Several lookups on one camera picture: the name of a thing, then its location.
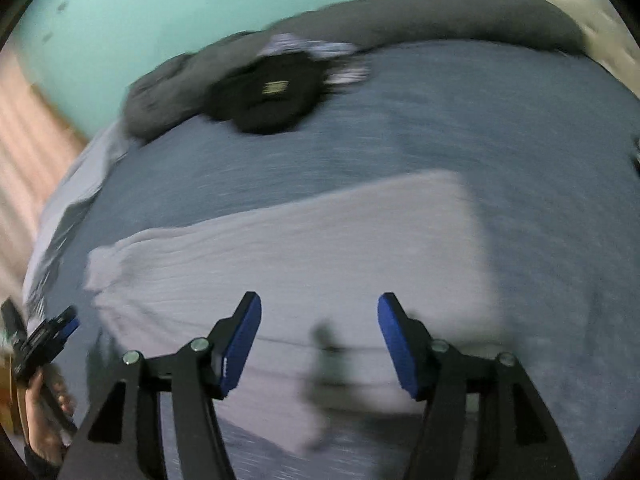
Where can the blue bed sheet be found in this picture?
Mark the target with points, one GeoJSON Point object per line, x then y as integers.
{"type": "Point", "coordinates": [500, 135]}

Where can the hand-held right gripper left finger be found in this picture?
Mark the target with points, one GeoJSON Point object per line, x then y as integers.
{"type": "Point", "coordinates": [242, 345]}

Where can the person's left hand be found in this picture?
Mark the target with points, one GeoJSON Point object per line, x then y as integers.
{"type": "Point", "coordinates": [42, 425]}

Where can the light grey pillow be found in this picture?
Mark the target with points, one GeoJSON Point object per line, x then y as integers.
{"type": "Point", "coordinates": [65, 210]}

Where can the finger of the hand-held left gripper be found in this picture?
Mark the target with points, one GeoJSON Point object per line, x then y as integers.
{"type": "Point", "coordinates": [67, 322]}

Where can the dark grey duvet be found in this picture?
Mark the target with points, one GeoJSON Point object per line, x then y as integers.
{"type": "Point", "coordinates": [425, 15]}

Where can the person's left forearm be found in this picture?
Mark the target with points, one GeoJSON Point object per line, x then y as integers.
{"type": "Point", "coordinates": [42, 470]}

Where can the pink curtain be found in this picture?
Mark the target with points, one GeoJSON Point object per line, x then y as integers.
{"type": "Point", "coordinates": [30, 160]}

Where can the cream tufted headboard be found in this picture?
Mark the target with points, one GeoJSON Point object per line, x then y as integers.
{"type": "Point", "coordinates": [590, 0]}

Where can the blue-grey patterned garment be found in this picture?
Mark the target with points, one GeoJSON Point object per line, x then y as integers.
{"type": "Point", "coordinates": [335, 52]}

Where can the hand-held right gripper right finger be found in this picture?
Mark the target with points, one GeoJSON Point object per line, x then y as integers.
{"type": "Point", "coordinates": [400, 345]}

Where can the black garment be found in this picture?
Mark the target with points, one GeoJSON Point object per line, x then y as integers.
{"type": "Point", "coordinates": [265, 95]}

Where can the light grey quilted garment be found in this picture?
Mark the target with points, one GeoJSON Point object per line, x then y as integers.
{"type": "Point", "coordinates": [300, 250]}

